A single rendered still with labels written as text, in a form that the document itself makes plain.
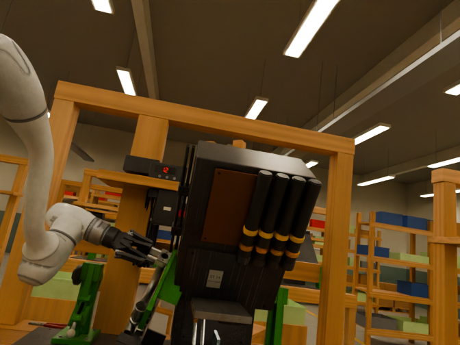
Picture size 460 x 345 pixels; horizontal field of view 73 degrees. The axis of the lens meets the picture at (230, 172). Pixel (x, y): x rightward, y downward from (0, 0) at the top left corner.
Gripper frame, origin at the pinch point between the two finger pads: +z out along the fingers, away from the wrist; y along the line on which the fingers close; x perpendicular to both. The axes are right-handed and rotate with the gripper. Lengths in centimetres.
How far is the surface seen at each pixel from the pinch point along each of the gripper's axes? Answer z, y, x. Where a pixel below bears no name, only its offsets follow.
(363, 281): 511, 547, 442
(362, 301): 524, 510, 475
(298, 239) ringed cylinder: 36, -5, -38
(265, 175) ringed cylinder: 18, -4, -53
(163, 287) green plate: 6.2, -12.9, -3.9
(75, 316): -17.4, -18.7, 22.8
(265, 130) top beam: 21, 70, -33
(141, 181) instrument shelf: -20.0, 26.2, -7.7
